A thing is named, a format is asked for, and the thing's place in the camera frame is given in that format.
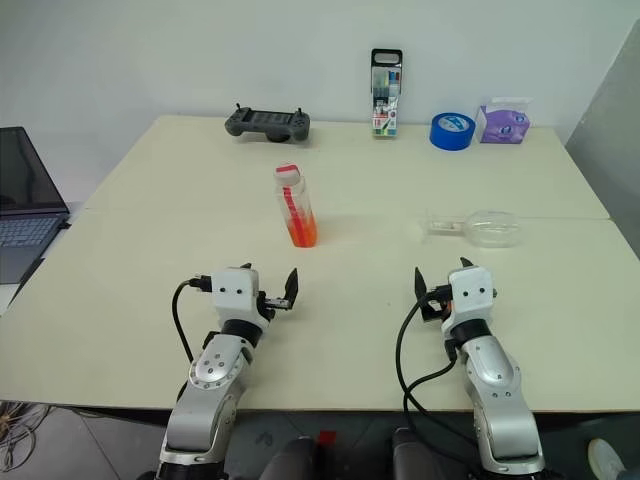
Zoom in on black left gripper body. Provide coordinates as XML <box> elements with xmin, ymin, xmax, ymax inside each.
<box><xmin>256</xmin><ymin>291</ymin><xmax>293</xmax><ymax>321</ymax></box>

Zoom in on purple tissue box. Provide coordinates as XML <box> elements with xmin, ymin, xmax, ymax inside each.
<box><xmin>473</xmin><ymin>96</ymin><xmax>532</xmax><ymax>145</ymax></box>

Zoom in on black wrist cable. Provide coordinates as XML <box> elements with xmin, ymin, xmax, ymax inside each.
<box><xmin>396</xmin><ymin>284</ymin><xmax>489</xmax><ymax>466</ymax></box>
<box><xmin>172</xmin><ymin>274</ymin><xmax>212</xmax><ymax>362</ymax></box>

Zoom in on clear wine glass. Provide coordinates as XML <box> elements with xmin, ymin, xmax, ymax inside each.
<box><xmin>419</xmin><ymin>209</ymin><xmax>524</xmax><ymax>250</ymax></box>

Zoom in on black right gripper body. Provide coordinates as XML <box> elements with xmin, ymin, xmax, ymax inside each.
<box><xmin>421</xmin><ymin>284</ymin><xmax>454</xmax><ymax>322</ymax></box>

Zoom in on grey game controller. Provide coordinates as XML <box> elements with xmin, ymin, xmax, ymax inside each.
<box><xmin>223</xmin><ymin>103</ymin><xmax>312</xmax><ymax>144</ymax></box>

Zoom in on tangled floor cables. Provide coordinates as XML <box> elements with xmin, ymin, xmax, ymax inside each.
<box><xmin>0</xmin><ymin>399</ymin><xmax>51</xmax><ymax>471</ymax></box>

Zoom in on marker pen pack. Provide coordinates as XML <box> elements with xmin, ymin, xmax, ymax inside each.
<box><xmin>369</xmin><ymin>48</ymin><xmax>404</xmax><ymax>140</ymax></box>

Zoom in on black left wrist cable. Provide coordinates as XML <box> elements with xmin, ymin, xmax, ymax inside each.
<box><xmin>172</xmin><ymin>274</ymin><xmax>212</xmax><ymax>362</ymax></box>

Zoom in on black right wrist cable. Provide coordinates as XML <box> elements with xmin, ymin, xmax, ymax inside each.
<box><xmin>396</xmin><ymin>284</ymin><xmax>489</xmax><ymax>466</ymax></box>

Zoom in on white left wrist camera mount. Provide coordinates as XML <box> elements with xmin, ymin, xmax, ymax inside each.
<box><xmin>209</xmin><ymin>267</ymin><xmax>276</xmax><ymax>331</ymax></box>

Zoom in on dark grey laptop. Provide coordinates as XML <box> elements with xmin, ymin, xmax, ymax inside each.
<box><xmin>0</xmin><ymin>126</ymin><xmax>71</xmax><ymax>286</ymax></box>

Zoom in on orange plastic bottle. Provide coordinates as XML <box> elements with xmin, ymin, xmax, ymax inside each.
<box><xmin>272</xmin><ymin>162</ymin><xmax>320</xmax><ymax>249</ymax></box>

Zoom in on white shoe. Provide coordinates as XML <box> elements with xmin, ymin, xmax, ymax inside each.
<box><xmin>587</xmin><ymin>438</ymin><xmax>627</xmax><ymax>480</ymax></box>

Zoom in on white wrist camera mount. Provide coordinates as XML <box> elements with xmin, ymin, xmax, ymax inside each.
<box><xmin>209</xmin><ymin>267</ymin><xmax>276</xmax><ymax>331</ymax></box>
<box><xmin>446</xmin><ymin>267</ymin><xmax>497</xmax><ymax>332</ymax></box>

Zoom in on grey partition panel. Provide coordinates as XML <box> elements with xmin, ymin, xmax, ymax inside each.
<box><xmin>564</xmin><ymin>19</ymin><xmax>640</xmax><ymax>261</ymax></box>

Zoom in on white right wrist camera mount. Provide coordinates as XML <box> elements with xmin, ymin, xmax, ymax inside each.
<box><xmin>446</xmin><ymin>267</ymin><xmax>497</xmax><ymax>332</ymax></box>

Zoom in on dark rounded shape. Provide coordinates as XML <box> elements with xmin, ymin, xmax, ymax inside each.
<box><xmin>259</xmin><ymin>434</ymin><xmax>321</xmax><ymax>480</ymax></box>
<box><xmin>392</xmin><ymin>426</ymin><xmax>454</xmax><ymax>480</ymax></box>

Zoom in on blue tape roll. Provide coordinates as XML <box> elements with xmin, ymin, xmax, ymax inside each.
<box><xmin>429</xmin><ymin>111</ymin><xmax>475</xmax><ymax>151</ymax></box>

